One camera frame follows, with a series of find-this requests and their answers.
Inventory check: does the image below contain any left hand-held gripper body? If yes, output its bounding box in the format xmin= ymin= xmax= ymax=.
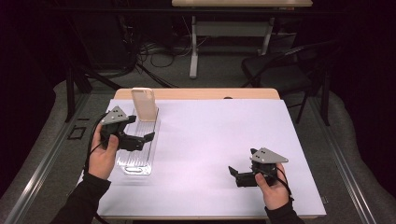
xmin=99 ymin=105 xmax=148 ymax=153

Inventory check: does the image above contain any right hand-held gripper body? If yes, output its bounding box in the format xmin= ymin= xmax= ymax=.
xmin=234 ymin=147 xmax=290 ymax=189

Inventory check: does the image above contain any beige phone case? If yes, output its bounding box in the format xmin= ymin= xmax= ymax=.
xmin=131 ymin=87 xmax=159 ymax=123

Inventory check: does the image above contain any clear plastic rack tray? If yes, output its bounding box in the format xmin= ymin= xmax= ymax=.
xmin=115 ymin=106 xmax=162 ymax=176

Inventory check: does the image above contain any person's right hand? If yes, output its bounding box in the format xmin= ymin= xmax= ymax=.
xmin=254 ymin=162 xmax=292 ymax=212

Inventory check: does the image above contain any person's left hand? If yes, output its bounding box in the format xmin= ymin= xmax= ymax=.
xmin=88 ymin=124 xmax=120 ymax=181

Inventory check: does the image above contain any white table board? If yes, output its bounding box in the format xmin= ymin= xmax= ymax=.
xmin=78 ymin=98 xmax=327 ymax=218

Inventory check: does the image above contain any black metal stand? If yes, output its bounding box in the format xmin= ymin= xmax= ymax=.
xmin=64 ymin=62 xmax=124 ymax=123

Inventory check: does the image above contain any wooden table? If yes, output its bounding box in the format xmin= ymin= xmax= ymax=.
xmin=92 ymin=88 xmax=327 ymax=221

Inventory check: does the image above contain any black folding chair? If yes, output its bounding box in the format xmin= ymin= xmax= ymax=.
xmin=241 ymin=40 xmax=340 ymax=125

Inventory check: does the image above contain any wooden desk with white legs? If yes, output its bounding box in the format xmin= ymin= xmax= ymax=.
xmin=171 ymin=0 xmax=314 ymax=79

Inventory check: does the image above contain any right hand-held gripper cable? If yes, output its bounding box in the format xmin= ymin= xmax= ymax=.
xmin=264 ymin=173 xmax=295 ymax=202

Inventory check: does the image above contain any hand-held gripper cable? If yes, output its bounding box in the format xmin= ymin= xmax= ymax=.
xmin=264 ymin=173 xmax=295 ymax=202
xmin=82 ymin=113 xmax=108 ymax=175

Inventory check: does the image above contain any left hand-held gripper cable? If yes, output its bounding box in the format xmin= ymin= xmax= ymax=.
xmin=82 ymin=113 xmax=108 ymax=175

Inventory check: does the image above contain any black floor socket frame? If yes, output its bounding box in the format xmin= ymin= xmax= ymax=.
xmin=66 ymin=124 xmax=88 ymax=141

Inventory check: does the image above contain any floor cable bundle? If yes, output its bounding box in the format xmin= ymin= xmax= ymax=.
xmin=136 ymin=15 xmax=213 ymax=69

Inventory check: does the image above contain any metal floor rail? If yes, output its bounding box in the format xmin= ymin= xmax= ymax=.
xmin=309 ymin=94 xmax=379 ymax=224
xmin=3 ymin=92 xmax=92 ymax=224

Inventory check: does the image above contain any black metal post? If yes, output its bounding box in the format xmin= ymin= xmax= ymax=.
xmin=321 ymin=66 xmax=332 ymax=127

